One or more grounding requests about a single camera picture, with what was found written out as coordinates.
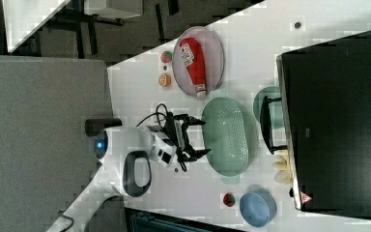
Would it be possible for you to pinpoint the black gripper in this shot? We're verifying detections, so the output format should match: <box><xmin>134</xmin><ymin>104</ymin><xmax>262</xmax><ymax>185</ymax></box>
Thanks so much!
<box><xmin>164</xmin><ymin>112</ymin><xmax>211</xmax><ymax>162</ymax></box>

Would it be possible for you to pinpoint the green plastic strainer basket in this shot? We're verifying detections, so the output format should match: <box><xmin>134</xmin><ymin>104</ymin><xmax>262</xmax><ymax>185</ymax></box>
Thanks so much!
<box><xmin>202</xmin><ymin>98</ymin><xmax>249</xmax><ymax>177</ymax></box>

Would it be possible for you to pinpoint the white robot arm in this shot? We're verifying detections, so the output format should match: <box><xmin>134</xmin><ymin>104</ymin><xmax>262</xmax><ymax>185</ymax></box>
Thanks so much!
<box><xmin>46</xmin><ymin>111</ymin><xmax>209</xmax><ymax>232</ymax></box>

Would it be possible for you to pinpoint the toy orange slice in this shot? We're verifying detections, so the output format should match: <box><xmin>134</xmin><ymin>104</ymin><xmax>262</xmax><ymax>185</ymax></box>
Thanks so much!
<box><xmin>158</xmin><ymin>73</ymin><xmax>171</xmax><ymax>87</ymax></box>

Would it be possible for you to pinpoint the small red toy fruit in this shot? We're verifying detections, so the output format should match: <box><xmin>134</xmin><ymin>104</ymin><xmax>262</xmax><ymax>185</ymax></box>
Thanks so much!
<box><xmin>223</xmin><ymin>193</ymin><xmax>235</xmax><ymax>207</ymax></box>

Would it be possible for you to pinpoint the toy strawberry near plate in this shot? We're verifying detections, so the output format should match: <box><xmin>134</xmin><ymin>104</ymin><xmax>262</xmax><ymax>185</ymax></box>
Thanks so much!
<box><xmin>160</xmin><ymin>51</ymin><xmax>173</xmax><ymax>64</ymax></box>

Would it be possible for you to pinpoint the red plush ketchup bottle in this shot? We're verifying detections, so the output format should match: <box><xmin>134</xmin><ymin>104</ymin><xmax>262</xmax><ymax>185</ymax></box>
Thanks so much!
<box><xmin>180</xmin><ymin>38</ymin><xmax>207</xmax><ymax>98</ymax></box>

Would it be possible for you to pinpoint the grey round plate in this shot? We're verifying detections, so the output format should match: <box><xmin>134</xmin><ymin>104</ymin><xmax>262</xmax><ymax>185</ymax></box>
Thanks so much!
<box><xmin>172</xmin><ymin>26</ymin><xmax>224</xmax><ymax>97</ymax></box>

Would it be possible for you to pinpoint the green round lid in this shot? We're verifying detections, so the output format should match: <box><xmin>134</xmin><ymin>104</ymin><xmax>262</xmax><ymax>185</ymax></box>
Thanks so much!
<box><xmin>252</xmin><ymin>85</ymin><xmax>285</xmax><ymax>131</ymax></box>

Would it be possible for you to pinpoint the blue plastic bowl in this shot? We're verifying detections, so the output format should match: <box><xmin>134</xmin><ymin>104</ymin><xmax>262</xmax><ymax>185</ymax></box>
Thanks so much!
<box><xmin>240</xmin><ymin>188</ymin><xmax>276</xmax><ymax>228</ymax></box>

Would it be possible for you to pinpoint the yellow plush toy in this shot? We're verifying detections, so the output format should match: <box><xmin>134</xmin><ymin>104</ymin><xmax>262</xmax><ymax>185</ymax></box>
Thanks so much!
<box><xmin>272</xmin><ymin>151</ymin><xmax>293</xmax><ymax>185</ymax></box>

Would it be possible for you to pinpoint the silver toaster oven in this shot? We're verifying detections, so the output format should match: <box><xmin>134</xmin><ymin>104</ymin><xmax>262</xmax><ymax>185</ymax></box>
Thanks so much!
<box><xmin>276</xmin><ymin>30</ymin><xmax>371</xmax><ymax>219</ymax></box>

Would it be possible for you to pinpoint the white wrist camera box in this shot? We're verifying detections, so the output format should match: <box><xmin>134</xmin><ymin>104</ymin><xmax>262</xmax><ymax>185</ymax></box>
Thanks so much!
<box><xmin>147</xmin><ymin>125</ymin><xmax>177</xmax><ymax>167</ymax></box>

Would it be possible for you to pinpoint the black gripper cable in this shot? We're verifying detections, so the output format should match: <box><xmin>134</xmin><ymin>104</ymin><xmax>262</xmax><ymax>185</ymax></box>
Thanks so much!
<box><xmin>135</xmin><ymin>102</ymin><xmax>172</xmax><ymax>128</ymax></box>

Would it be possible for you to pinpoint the blue metal frame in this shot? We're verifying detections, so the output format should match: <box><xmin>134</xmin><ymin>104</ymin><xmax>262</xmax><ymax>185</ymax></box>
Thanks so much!
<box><xmin>125</xmin><ymin>208</ymin><xmax>242</xmax><ymax>232</ymax></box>

